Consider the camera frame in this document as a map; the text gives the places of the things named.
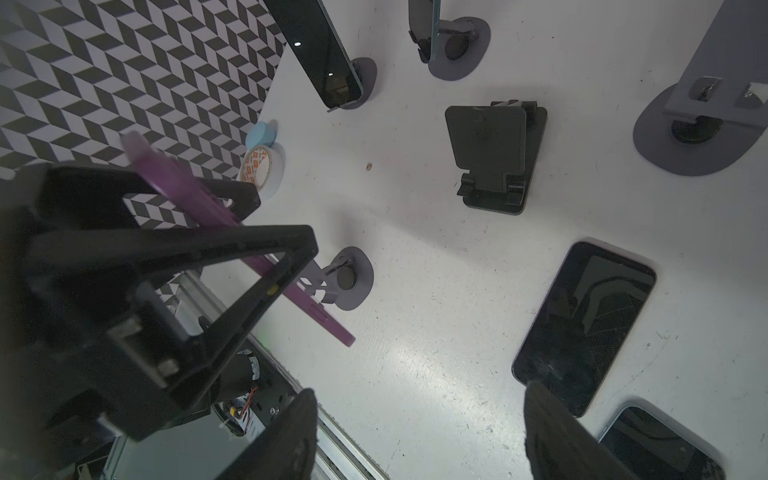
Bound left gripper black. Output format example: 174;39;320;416
0;161;320;469

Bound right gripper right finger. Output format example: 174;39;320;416
524;382;636;479

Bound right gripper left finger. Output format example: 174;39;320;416
216;389;318;480

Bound grey round stand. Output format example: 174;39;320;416
633;0;767;177
298;246;374;311
428;17;491;81

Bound black centre stand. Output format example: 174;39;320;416
445;100;548;215

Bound back phone teal edge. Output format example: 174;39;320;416
408;0;441;63

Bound grey round stand back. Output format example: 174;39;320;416
428;17;491;81

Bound tape roll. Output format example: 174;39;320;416
237;145;285;201

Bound blue oval object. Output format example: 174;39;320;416
244;120;279;151

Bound aluminium rail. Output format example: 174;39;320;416
177;271;388;479

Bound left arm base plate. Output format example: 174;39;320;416
211;339;297;441

